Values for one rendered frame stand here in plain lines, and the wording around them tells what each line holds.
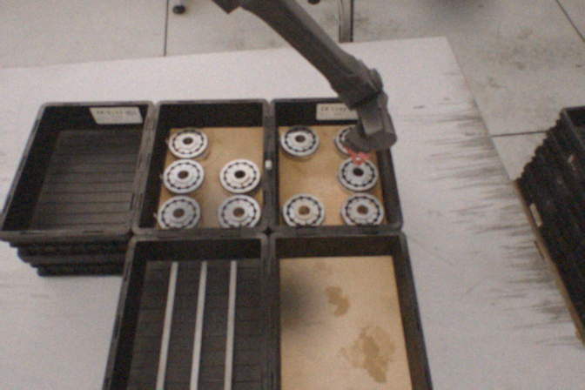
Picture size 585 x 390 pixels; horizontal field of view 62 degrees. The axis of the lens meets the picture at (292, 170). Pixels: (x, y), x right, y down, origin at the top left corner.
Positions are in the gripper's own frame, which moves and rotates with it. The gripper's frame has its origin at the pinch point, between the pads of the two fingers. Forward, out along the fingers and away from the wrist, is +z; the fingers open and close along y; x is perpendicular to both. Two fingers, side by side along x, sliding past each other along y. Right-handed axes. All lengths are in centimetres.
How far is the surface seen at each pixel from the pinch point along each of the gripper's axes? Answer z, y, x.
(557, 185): 58, 74, -37
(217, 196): 10.9, -28.1, 23.9
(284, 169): 11.3, -10.4, 17.4
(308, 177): 11.5, -7.9, 11.0
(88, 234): 0, -57, 31
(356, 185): 8.9, -3.2, -0.8
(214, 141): 10.9, -16.7, 37.7
